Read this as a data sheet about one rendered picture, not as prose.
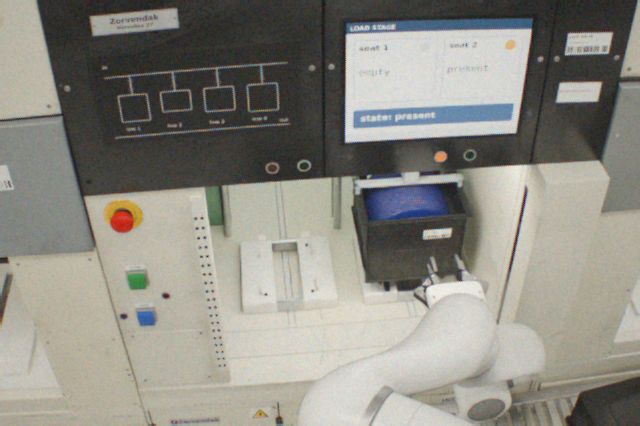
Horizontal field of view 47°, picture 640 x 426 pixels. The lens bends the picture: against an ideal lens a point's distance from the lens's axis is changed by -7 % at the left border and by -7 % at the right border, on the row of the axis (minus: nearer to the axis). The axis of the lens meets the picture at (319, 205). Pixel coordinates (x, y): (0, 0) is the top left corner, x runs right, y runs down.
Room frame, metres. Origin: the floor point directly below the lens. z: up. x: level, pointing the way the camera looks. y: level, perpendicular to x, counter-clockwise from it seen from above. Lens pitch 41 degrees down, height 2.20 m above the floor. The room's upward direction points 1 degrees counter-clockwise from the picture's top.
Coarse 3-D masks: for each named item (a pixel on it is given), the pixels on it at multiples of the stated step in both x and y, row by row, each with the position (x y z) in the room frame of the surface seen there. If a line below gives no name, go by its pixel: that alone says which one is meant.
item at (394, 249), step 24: (360, 192) 1.30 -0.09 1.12; (456, 192) 1.30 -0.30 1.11; (360, 216) 1.23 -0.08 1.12; (432, 216) 1.22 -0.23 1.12; (456, 216) 1.22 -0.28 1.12; (360, 240) 1.28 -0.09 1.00; (384, 240) 1.21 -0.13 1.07; (408, 240) 1.21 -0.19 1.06; (432, 240) 1.22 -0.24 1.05; (456, 240) 1.22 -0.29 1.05; (384, 264) 1.21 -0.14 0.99; (408, 264) 1.21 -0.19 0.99
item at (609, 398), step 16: (608, 384) 0.96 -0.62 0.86; (624, 384) 0.95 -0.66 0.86; (576, 400) 0.93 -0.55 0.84; (592, 400) 0.92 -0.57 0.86; (608, 400) 0.91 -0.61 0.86; (624, 400) 0.91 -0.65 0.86; (576, 416) 0.91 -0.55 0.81; (592, 416) 0.87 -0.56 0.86; (608, 416) 0.87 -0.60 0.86; (624, 416) 0.87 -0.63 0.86
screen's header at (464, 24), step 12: (348, 24) 1.00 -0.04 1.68; (360, 24) 1.00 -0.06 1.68; (372, 24) 1.00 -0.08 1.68; (384, 24) 1.00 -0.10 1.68; (396, 24) 1.01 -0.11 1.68; (408, 24) 1.01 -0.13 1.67; (420, 24) 1.01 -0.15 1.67; (432, 24) 1.01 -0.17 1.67; (444, 24) 1.01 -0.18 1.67; (456, 24) 1.01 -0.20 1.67; (468, 24) 1.02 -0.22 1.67; (480, 24) 1.02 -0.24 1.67; (492, 24) 1.02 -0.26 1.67; (504, 24) 1.02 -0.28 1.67; (516, 24) 1.02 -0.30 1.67; (528, 24) 1.02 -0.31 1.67
